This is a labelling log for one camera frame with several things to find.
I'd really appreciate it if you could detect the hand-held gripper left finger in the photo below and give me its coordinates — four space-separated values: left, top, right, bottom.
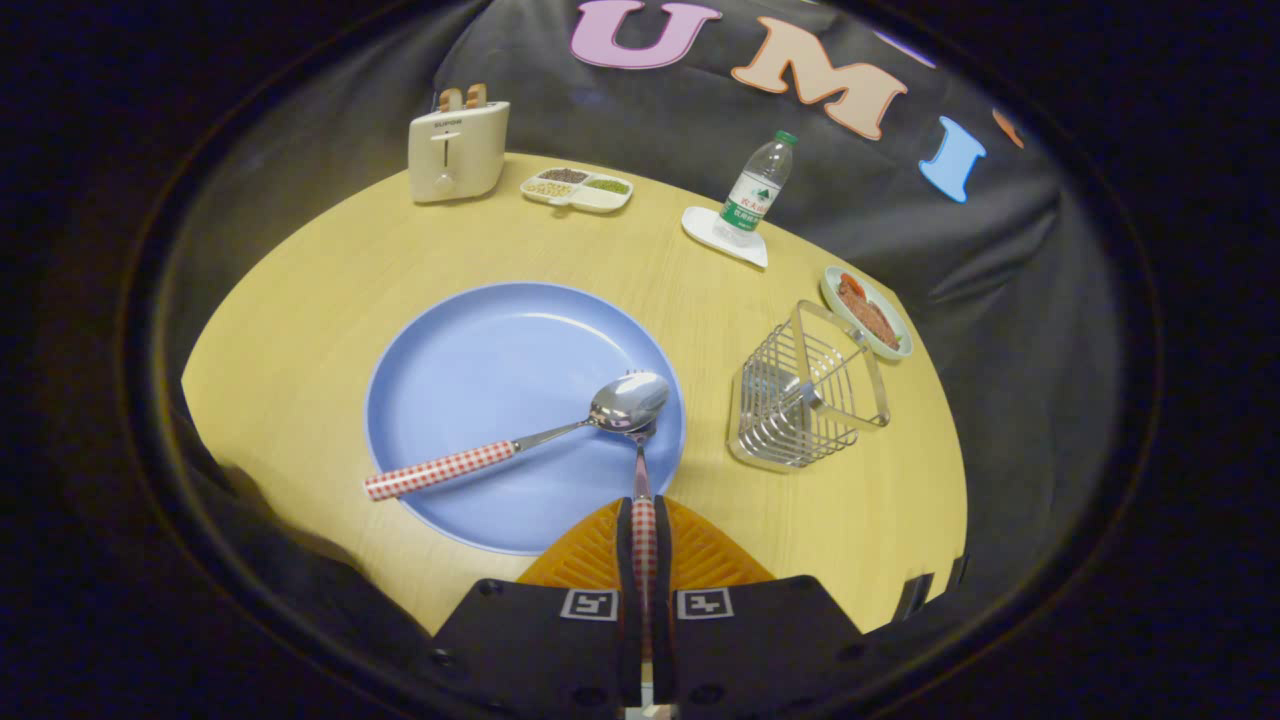
432 497 643 713

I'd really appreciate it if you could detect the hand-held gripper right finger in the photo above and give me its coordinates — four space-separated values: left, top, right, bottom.
652 495 867 715

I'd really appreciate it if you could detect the red checked handle fork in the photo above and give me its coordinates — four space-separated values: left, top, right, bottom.
622 369 663 641

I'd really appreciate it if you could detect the blue round plate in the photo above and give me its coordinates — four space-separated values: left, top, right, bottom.
364 281 688 557

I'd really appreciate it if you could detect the small green plate with food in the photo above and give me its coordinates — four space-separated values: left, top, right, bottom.
820 265 915 362

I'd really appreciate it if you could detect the white square coaster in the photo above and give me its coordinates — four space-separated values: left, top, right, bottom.
681 206 770 270

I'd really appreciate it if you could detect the white divided dish with grains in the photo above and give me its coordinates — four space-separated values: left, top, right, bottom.
519 167 635 215

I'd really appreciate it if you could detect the clear plastic water bottle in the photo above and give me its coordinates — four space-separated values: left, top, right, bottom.
719 130 799 248

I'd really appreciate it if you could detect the black backdrop cloth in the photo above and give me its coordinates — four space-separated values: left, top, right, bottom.
160 0 1126 661

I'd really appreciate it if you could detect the cream toaster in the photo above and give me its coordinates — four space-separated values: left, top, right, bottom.
408 100 511 205

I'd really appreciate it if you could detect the red checked handle spoon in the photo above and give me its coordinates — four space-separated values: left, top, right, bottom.
363 372 671 502

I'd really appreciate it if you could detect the metal wire cutlery holder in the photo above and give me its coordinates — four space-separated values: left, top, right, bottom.
727 299 892 474

